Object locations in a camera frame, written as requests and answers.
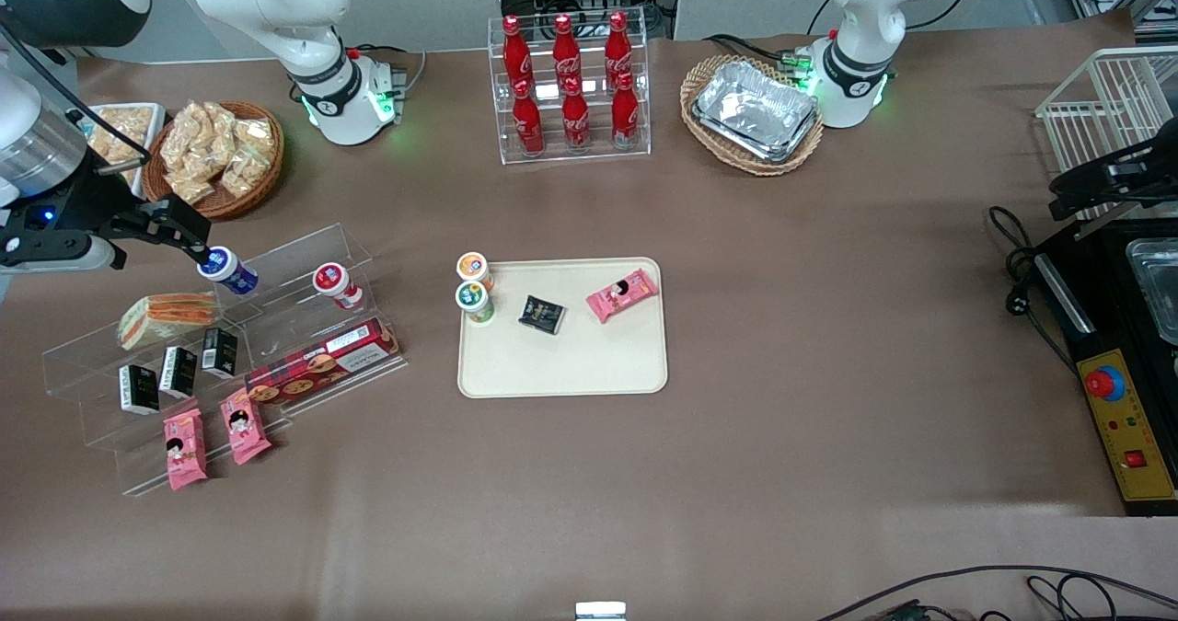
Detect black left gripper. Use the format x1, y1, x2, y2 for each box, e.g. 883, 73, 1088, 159
1051, 124, 1178, 199

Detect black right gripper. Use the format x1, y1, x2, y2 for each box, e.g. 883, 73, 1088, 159
0, 152, 213, 268

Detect sandwich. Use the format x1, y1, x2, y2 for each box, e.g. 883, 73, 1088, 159
117, 293, 220, 351

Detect white rectangular snack tray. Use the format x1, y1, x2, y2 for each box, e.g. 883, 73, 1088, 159
78, 103, 167, 201

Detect beige plastic tray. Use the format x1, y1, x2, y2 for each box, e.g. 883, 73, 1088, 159
457, 257, 669, 399

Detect clear bag of snacks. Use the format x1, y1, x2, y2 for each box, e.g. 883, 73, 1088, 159
235, 117, 277, 158
221, 147, 264, 199
202, 101, 243, 145
166, 166, 218, 206
164, 106, 209, 158

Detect brown wicker basket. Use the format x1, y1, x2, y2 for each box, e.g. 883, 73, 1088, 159
143, 100, 285, 222

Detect flat metal strip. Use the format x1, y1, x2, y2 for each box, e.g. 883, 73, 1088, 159
1072, 200, 1147, 240

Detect blue lid yogurt cup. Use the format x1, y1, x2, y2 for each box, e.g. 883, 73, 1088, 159
197, 247, 260, 296

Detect tan cracker snack bag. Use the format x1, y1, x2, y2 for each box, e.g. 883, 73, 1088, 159
87, 108, 154, 166

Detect clear acrylic stepped stand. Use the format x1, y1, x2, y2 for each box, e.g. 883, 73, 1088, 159
41, 294, 295, 498
214, 224, 408, 410

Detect steel food container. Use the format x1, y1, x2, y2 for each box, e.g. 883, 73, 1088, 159
1125, 237, 1178, 346

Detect small black box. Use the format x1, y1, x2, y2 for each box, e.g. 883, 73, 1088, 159
119, 364, 161, 416
159, 346, 198, 398
202, 328, 239, 380

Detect black machine with yellow panel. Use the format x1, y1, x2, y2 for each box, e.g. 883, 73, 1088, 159
1031, 216, 1178, 518

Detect red lid yogurt cup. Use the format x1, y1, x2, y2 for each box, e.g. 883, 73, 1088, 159
313, 262, 364, 311

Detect red cookie box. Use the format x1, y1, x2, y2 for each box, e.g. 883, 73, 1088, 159
245, 317, 403, 408

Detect pink snack pack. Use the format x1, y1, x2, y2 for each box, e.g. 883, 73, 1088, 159
219, 389, 273, 466
164, 407, 209, 491
586, 269, 660, 324

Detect red emergency stop button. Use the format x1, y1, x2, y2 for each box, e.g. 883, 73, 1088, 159
1084, 365, 1126, 401

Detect orange lid yogurt cup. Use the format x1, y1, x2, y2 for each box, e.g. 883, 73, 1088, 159
456, 252, 494, 291

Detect green lid yogurt cup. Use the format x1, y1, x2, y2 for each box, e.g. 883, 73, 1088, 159
455, 281, 496, 326

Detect stacked aluminium foil trays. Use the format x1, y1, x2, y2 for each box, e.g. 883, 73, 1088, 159
692, 60, 820, 164

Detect red cola bottle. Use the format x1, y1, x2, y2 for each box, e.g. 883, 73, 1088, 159
612, 72, 640, 148
502, 16, 533, 88
513, 78, 546, 155
562, 76, 591, 151
553, 14, 582, 84
605, 11, 633, 79

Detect black snack packet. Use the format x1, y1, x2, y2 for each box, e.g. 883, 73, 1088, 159
518, 295, 566, 336

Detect clear acrylic bottle rack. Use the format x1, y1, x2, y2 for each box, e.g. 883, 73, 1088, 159
488, 14, 652, 166

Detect light wicker basket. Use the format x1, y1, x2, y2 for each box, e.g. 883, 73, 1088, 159
680, 54, 826, 177

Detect dark left wrist camera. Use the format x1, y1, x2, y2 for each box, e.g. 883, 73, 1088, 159
1049, 193, 1135, 224

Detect white wire rack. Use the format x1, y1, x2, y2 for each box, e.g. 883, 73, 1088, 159
1035, 46, 1178, 226

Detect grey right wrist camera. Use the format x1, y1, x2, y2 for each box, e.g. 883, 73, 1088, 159
0, 233, 126, 275

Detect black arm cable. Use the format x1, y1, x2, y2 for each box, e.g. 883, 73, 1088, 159
0, 23, 153, 177

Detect steel handle bar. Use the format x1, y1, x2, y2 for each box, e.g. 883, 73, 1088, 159
1035, 253, 1098, 337

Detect black power cable with plug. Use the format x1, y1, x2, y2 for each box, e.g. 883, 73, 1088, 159
987, 205, 1082, 374

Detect grey base cable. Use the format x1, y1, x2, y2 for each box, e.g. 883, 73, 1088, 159
354, 43, 430, 102

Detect black base cables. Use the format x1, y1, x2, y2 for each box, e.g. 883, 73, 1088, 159
704, 32, 803, 75

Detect long black floor cable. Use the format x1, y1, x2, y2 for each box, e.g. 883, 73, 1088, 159
814, 564, 1178, 621

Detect looped black floor cable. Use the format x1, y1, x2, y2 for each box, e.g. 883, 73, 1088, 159
1026, 573, 1178, 621

